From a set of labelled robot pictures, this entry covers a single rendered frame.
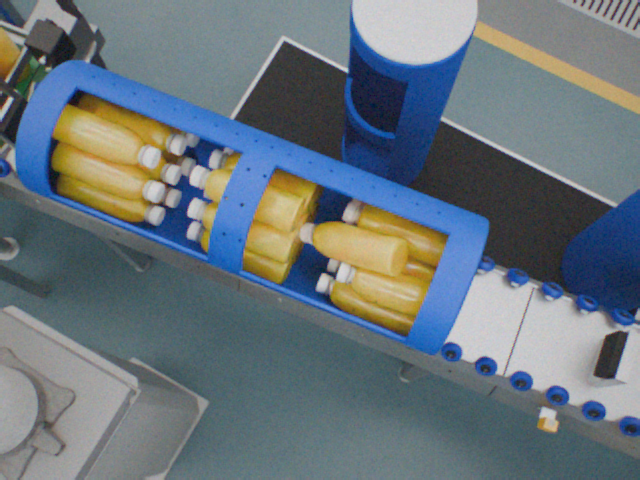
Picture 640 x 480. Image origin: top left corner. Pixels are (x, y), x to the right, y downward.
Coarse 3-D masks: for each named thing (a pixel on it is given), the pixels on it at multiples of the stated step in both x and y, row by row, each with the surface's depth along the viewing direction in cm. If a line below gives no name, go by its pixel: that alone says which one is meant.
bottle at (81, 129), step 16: (64, 112) 139; (80, 112) 139; (64, 128) 138; (80, 128) 138; (96, 128) 138; (112, 128) 138; (128, 128) 140; (80, 144) 139; (96, 144) 138; (112, 144) 137; (128, 144) 137; (144, 144) 140; (112, 160) 139; (128, 160) 139
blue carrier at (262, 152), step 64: (64, 64) 141; (192, 128) 136; (256, 128) 144; (192, 192) 160; (256, 192) 131; (384, 192) 134; (192, 256) 143; (320, 256) 156; (448, 256) 128; (448, 320) 128
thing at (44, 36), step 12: (36, 24) 166; (48, 24) 166; (36, 36) 165; (48, 36) 165; (60, 36) 165; (36, 48) 164; (48, 48) 164; (60, 48) 167; (72, 48) 172; (48, 60) 168; (60, 60) 169; (48, 72) 170
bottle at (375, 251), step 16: (320, 224) 141; (336, 224) 138; (320, 240) 138; (336, 240) 136; (352, 240) 134; (368, 240) 133; (384, 240) 132; (400, 240) 132; (336, 256) 137; (352, 256) 135; (368, 256) 132; (384, 256) 130; (400, 256) 134; (384, 272) 132; (400, 272) 134
